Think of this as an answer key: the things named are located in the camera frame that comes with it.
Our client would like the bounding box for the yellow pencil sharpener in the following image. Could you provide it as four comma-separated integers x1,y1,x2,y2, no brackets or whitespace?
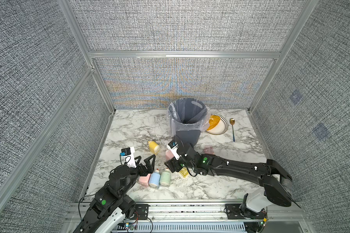
148,141,160,155

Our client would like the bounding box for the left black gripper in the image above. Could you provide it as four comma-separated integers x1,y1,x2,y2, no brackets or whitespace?
119,154,155,197

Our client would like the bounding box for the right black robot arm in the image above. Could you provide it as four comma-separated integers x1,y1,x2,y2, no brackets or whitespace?
165,140,295,219

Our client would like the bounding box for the gold blue spoon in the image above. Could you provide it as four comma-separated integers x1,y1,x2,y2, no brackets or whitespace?
229,118,235,142

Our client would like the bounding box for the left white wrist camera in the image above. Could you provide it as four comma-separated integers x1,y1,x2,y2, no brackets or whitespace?
120,147,137,168

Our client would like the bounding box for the pink pencil sharpener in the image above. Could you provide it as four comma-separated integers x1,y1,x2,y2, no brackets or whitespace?
138,174,151,187
165,150,174,161

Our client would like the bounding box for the green pencil sharpener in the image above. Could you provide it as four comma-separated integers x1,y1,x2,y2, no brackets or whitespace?
159,168,172,186

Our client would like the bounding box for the clear pink shavings tray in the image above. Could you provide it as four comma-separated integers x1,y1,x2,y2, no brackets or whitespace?
203,145,214,154

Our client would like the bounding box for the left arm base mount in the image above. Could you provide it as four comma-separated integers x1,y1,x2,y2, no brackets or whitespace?
129,204,150,221

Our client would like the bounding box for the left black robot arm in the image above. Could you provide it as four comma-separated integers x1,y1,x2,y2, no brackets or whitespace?
74,154,156,233

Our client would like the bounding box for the yellow white patterned bowl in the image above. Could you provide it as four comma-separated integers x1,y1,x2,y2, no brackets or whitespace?
206,114,228,135

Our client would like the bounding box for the clear yellow shavings tray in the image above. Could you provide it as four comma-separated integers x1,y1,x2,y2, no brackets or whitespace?
179,168,189,178

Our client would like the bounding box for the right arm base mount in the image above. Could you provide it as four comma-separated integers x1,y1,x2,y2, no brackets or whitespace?
223,203,267,220

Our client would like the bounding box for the aluminium front rail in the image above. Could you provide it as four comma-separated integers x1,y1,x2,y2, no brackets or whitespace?
65,200,310,224

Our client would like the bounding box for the light blue pencil sharpener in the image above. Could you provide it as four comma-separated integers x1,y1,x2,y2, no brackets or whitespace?
149,169,161,187

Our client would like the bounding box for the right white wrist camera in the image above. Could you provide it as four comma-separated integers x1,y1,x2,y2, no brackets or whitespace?
166,140,180,160

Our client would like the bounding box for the dark grey trash bin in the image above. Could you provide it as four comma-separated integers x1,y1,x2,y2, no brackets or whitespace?
168,98,209,147

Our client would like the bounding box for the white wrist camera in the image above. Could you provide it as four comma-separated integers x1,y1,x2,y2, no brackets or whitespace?
120,147,137,168
166,140,180,160

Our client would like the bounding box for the clear plastic bin liner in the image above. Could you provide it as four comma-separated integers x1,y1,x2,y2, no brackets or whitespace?
167,98,211,137

